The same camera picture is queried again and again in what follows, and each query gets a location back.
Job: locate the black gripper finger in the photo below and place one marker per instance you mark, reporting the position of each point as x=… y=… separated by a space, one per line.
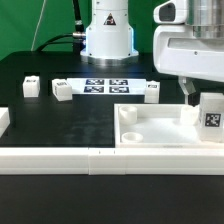
x=191 y=96

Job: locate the white square tabletop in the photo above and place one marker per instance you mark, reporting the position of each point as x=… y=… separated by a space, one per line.
x=156 y=126

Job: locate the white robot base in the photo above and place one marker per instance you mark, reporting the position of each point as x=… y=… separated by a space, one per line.
x=109 y=37

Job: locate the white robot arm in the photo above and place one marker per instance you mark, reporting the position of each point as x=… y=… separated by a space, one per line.
x=189 y=41

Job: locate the white fiducial marker sheet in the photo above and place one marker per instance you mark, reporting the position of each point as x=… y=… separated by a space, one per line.
x=107 y=86

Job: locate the white U-shaped obstacle fence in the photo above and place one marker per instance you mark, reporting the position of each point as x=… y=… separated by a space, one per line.
x=111 y=161

